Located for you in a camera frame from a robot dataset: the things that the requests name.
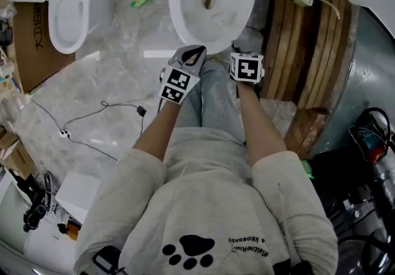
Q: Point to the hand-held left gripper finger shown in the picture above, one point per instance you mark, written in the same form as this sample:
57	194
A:
176	56
201	64

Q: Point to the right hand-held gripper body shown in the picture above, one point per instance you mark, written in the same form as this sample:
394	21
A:
247	68

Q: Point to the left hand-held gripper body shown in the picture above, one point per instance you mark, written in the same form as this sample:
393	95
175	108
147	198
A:
177	85

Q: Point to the white smart toilet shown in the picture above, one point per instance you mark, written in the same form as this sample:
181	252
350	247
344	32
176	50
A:
176	14

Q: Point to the person's left forearm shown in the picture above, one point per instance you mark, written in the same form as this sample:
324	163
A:
157	132

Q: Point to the person's right forearm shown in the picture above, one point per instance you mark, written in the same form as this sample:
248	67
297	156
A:
262	125

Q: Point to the white toilet with round seat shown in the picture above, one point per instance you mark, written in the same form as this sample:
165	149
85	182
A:
98	5

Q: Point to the grey speckled trousers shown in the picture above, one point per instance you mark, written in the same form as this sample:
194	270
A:
216	104

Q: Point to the black power adapter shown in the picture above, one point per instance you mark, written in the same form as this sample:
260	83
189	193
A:
141	111

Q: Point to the stack of wooden planks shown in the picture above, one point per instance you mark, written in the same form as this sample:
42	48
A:
302	58

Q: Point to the brown wooden beam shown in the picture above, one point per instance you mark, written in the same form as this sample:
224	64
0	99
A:
305	132

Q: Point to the grey paw print sweatshirt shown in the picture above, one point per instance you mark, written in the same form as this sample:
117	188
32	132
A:
210	199

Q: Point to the white power strip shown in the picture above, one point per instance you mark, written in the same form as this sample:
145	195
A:
64	134

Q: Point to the large brown cardboard box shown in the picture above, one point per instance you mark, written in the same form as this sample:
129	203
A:
37	67

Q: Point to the white box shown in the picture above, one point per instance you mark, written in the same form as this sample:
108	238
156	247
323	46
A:
77	196

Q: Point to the small brown cardboard box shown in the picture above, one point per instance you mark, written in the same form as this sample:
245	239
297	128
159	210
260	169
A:
18	156

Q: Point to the grey metal duct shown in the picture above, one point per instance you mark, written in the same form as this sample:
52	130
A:
367	76

